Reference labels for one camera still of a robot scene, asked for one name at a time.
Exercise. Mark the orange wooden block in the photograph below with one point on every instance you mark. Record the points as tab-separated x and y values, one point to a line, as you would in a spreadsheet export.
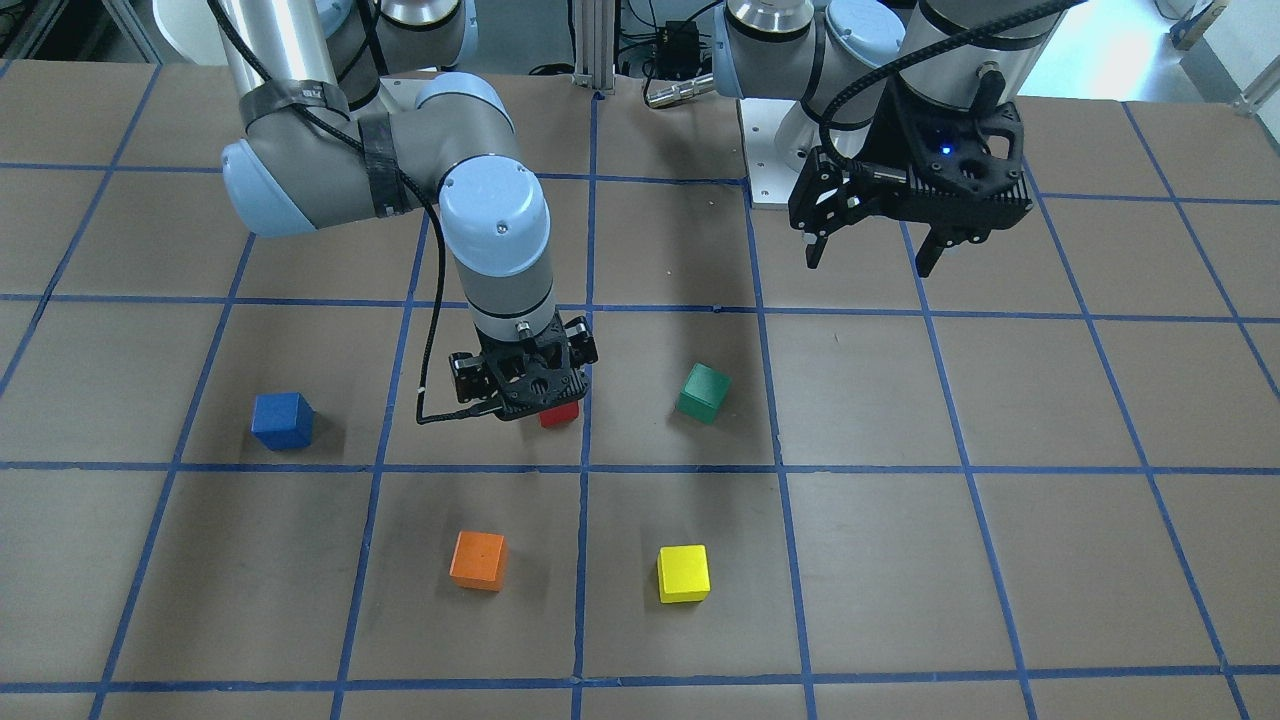
479	561

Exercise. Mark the yellow wooden block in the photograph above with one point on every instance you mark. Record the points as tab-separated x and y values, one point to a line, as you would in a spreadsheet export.
683	573

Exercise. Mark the red wooden block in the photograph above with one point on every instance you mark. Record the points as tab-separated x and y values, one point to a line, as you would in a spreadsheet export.
559	415

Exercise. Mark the blue wooden block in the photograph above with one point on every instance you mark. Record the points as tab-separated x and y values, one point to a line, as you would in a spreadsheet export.
282	421

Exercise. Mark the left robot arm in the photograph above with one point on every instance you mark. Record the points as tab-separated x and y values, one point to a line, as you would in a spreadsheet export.
834	57

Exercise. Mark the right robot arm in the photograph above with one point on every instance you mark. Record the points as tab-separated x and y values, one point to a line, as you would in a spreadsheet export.
309	161

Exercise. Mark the green wooden block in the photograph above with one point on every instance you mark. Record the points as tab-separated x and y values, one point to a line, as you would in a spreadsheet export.
703	393

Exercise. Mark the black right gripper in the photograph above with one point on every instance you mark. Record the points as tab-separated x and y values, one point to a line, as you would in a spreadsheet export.
464	371

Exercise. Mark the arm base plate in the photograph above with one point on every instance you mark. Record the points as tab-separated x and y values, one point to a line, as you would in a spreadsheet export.
402	93
777	135

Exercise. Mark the aluminium frame post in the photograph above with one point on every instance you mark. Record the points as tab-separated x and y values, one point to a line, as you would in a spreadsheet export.
594	40

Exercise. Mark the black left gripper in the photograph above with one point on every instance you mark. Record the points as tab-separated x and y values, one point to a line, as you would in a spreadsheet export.
893	143

